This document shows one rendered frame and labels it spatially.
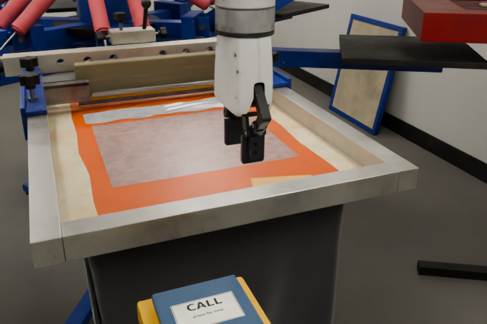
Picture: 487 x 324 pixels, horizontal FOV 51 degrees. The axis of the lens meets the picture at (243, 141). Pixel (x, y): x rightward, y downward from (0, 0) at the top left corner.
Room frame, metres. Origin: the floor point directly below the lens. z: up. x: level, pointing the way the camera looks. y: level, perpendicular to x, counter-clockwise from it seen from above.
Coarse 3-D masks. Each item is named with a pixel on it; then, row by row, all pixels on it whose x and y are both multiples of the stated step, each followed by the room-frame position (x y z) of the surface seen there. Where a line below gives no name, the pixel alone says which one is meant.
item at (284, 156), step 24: (168, 96) 1.23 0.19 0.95; (192, 96) 1.23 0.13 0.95; (192, 120) 1.06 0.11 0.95; (216, 120) 1.06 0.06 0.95; (192, 144) 0.92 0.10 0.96; (216, 144) 0.92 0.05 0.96; (240, 144) 0.92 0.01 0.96; (288, 144) 0.92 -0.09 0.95; (216, 168) 0.81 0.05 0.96; (240, 168) 0.82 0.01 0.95; (264, 168) 0.82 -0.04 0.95; (288, 168) 0.82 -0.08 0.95; (312, 168) 0.82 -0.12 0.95
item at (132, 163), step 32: (96, 128) 1.01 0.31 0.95; (128, 128) 1.01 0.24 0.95; (160, 128) 1.01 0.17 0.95; (96, 160) 0.85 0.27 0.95; (128, 160) 0.85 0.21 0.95; (160, 160) 0.85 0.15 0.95; (192, 160) 0.85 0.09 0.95; (96, 192) 0.73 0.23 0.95; (128, 192) 0.73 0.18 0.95; (160, 192) 0.73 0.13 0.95; (192, 192) 0.73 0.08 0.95
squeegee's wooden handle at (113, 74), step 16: (80, 64) 1.14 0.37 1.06; (96, 64) 1.15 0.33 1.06; (112, 64) 1.16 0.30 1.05; (128, 64) 1.17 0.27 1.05; (144, 64) 1.19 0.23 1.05; (160, 64) 1.20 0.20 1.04; (176, 64) 1.21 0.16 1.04; (192, 64) 1.23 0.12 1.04; (208, 64) 1.24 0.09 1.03; (96, 80) 1.14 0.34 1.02; (112, 80) 1.16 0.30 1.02; (128, 80) 1.17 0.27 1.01; (144, 80) 1.18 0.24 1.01; (160, 80) 1.20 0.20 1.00; (176, 80) 1.21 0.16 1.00; (192, 80) 1.23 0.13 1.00
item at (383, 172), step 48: (288, 96) 1.12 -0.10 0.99; (48, 144) 0.84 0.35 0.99; (336, 144) 0.91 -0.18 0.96; (48, 192) 0.66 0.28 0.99; (240, 192) 0.66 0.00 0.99; (288, 192) 0.66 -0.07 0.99; (336, 192) 0.69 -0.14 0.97; (384, 192) 0.72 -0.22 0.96; (48, 240) 0.54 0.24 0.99; (96, 240) 0.56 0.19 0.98; (144, 240) 0.58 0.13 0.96
